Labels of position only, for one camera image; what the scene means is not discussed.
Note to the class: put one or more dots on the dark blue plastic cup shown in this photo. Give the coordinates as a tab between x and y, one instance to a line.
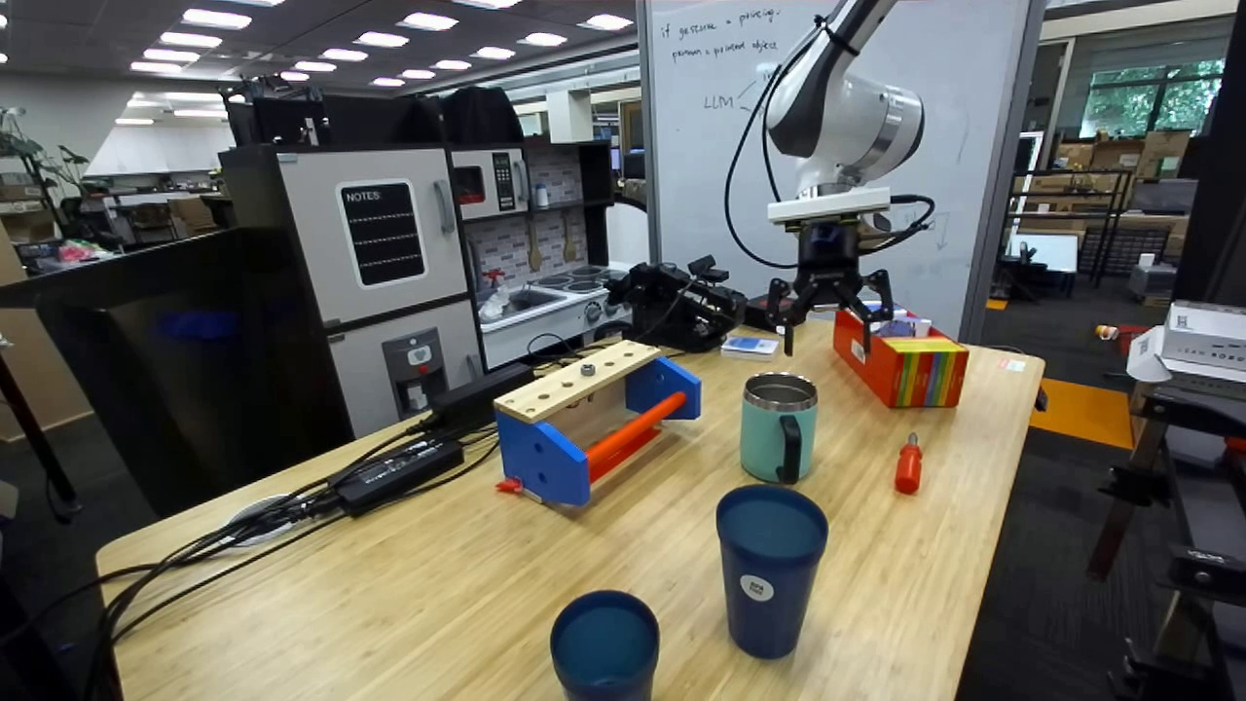
767	552

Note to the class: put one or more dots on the white whiteboard panel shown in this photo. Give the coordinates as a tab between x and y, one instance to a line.
758	108

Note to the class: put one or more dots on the blue wooden toy workbench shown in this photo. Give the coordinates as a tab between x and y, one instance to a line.
566	431

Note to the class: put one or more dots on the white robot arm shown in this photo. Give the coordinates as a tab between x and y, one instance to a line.
845	132

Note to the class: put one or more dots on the white toy oven tower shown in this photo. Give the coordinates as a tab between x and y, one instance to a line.
384	254

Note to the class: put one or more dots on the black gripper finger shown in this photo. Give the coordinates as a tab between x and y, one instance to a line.
861	319
793	317

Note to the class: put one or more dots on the toy kitchen sink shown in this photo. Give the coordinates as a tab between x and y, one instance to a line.
520	319

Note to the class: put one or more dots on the black power adapter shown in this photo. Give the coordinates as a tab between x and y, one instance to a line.
393	472

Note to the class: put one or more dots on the white toy microwave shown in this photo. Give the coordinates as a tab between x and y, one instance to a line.
489	182

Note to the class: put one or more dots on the teal mug with handle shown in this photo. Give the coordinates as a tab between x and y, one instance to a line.
777	426

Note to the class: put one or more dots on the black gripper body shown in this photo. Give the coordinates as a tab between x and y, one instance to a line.
829	265

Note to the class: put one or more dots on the blue white small card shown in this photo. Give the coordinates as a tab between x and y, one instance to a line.
750	343

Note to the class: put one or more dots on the orange learning library box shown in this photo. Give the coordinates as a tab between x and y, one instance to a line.
903	371

